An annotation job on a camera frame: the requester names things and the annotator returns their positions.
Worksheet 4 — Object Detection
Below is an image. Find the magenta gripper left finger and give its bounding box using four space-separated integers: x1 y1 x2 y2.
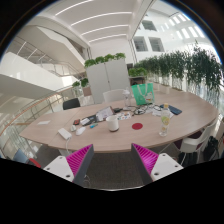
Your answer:
44 144 94 186

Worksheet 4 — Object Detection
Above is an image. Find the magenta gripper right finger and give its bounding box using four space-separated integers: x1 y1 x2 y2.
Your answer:
131 143 182 185

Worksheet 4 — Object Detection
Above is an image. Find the clear water bottle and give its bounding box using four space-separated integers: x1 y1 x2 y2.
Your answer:
123 88 131 111

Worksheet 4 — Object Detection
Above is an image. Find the white computer mouse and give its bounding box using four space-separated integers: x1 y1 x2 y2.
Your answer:
76 127 86 136

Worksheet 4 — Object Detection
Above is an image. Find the white power adapter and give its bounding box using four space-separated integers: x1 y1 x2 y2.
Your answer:
58 128 72 140

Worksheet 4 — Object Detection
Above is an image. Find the small white round device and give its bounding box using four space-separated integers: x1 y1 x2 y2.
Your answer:
70 125 76 132

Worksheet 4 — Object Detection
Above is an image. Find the red round coaster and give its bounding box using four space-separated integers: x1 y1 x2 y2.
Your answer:
132 123 143 130

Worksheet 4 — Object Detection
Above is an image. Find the blue marker pen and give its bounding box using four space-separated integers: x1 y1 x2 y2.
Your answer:
90 123 98 128

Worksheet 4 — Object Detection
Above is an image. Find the clear bottle with yellow cap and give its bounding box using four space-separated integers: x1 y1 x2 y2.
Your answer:
159 103 170 137

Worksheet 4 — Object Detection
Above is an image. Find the white sheet of paper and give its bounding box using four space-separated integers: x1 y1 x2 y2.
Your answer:
38 120 50 125

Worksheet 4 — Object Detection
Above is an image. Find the tablet with papers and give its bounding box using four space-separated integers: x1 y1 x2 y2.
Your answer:
96 106 114 122

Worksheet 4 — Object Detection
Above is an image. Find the dark blue notebook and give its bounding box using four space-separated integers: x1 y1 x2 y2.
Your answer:
160 104 182 115

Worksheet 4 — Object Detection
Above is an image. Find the white cup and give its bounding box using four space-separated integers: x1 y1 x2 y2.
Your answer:
106 115 119 132

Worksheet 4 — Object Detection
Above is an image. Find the white chair right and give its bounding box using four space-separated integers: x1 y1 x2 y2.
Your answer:
174 119 217 154

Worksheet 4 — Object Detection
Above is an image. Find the black chair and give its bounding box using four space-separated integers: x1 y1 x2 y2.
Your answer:
63 98 80 110

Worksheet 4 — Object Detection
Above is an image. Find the green tote bag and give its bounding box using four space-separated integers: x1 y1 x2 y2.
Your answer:
132 83 154 105

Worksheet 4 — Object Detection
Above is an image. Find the white chair behind table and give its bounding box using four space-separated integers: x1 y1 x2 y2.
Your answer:
103 89 124 103

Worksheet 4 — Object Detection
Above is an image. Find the white cabinet with plants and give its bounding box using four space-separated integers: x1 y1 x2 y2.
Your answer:
84 54 130 104

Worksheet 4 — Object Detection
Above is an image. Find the hanging green plants row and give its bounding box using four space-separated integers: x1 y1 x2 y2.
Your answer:
135 43 224 102

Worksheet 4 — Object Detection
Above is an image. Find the black cables bundle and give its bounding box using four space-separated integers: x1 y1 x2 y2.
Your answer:
131 103 163 117

